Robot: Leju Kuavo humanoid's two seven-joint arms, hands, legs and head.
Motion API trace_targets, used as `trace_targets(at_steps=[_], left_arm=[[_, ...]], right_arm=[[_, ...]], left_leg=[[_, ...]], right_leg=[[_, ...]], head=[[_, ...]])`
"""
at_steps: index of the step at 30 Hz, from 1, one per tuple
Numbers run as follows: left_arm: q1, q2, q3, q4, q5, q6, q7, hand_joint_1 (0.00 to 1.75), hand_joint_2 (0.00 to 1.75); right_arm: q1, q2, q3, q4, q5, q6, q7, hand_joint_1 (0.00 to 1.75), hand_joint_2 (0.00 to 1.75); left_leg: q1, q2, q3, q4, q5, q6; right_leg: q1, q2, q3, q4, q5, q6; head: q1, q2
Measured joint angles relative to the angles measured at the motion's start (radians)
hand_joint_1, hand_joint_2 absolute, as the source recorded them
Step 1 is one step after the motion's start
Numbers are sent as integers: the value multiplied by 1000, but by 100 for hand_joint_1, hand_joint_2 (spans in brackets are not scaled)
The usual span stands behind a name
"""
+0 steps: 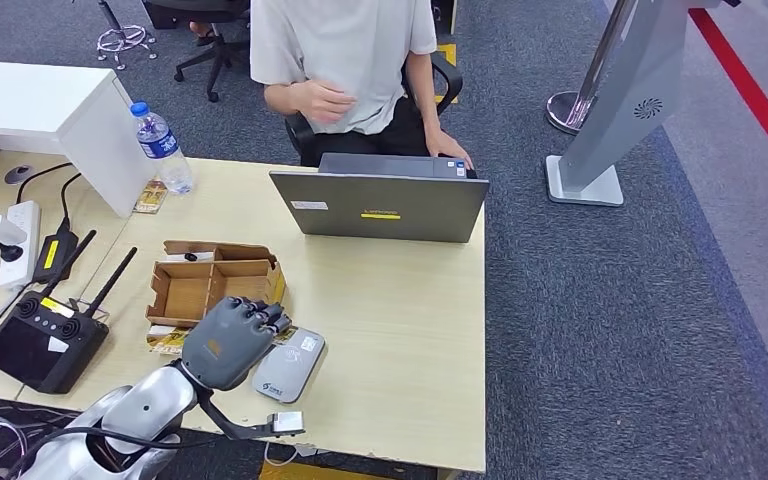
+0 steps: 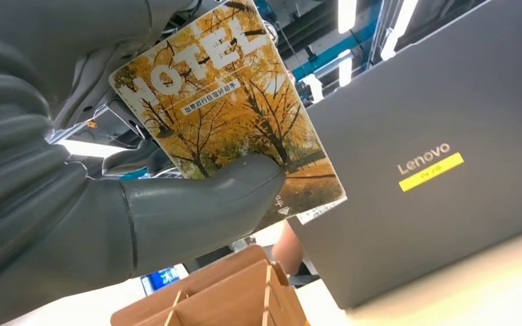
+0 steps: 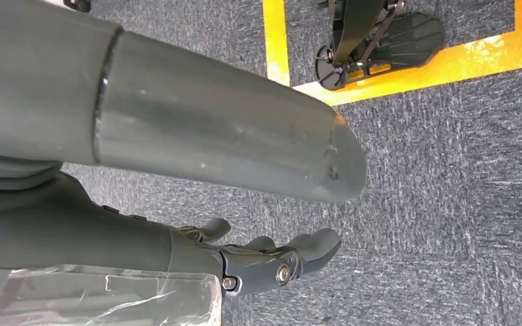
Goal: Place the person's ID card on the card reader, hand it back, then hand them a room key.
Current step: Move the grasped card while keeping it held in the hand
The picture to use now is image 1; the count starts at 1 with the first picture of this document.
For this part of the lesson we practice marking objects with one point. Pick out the person's left hand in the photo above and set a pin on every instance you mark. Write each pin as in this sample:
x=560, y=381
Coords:
x=444, y=142

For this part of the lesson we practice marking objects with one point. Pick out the person's right hand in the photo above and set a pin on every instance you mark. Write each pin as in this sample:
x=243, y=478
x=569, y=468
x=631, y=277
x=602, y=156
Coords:
x=321, y=102

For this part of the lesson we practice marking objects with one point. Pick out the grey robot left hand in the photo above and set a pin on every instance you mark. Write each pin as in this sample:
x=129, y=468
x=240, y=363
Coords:
x=228, y=344

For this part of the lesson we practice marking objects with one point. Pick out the person's right forearm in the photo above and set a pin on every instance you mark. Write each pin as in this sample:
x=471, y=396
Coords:
x=279, y=99

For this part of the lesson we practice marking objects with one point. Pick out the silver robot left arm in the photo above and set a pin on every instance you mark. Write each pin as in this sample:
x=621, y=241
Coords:
x=139, y=411

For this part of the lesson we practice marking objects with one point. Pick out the person's left forearm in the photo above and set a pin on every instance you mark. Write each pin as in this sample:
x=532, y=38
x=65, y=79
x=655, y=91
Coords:
x=422, y=93

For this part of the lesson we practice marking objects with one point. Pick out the person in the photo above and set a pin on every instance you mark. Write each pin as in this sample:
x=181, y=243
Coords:
x=200, y=28
x=344, y=53

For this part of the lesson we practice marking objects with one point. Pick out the grey card reader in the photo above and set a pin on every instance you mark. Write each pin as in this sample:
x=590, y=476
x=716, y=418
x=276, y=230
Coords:
x=291, y=368

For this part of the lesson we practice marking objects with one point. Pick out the white card with black clip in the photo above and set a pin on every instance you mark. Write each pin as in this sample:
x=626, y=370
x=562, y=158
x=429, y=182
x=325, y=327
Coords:
x=185, y=257

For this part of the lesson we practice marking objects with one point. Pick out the cardboard organizer box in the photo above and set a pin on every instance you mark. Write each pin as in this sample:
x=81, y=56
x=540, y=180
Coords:
x=185, y=291

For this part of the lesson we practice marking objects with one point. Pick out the grey laptop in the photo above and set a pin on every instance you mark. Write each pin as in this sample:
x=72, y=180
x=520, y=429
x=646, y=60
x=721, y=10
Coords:
x=384, y=205

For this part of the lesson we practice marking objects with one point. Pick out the yellow box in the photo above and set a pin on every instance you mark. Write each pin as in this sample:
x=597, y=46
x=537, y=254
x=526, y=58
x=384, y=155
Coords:
x=304, y=473

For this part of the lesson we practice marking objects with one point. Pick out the clear water bottle blue cap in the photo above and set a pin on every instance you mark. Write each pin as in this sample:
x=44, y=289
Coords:
x=159, y=142

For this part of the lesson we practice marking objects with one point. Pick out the black controller with antennas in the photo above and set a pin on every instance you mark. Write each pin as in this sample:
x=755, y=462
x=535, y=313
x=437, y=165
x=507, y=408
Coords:
x=39, y=344

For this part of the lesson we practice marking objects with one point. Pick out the grey kiosk stand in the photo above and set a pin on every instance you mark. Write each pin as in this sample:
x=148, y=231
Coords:
x=629, y=99

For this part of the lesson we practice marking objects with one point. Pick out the black power adapter yellow label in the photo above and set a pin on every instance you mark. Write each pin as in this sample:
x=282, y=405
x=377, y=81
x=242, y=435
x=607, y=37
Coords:
x=55, y=255

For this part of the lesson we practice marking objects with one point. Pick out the chrome stool base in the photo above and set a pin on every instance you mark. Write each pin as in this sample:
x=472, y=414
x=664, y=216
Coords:
x=126, y=40

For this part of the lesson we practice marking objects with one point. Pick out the white power strip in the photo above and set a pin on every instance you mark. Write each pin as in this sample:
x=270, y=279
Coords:
x=21, y=245

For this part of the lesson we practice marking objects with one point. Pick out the black plug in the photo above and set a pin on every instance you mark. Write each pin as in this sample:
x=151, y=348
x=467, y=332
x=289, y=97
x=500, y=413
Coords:
x=8, y=252

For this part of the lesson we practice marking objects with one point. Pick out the grey desk grommet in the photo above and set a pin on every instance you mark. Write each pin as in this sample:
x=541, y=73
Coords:
x=18, y=174

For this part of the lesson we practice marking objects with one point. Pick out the white cabinet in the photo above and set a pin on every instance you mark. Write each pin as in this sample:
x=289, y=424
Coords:
x=26, y=93

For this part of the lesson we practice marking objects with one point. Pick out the black camera bracket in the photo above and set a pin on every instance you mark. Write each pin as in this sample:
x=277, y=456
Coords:
x=225, y=424

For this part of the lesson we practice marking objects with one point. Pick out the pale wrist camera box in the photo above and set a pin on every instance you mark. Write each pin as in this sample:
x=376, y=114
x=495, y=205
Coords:
x=288, y=424

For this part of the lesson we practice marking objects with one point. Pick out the chrome stanchion post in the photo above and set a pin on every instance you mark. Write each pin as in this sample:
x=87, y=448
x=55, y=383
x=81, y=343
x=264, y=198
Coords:
x=569, y=109

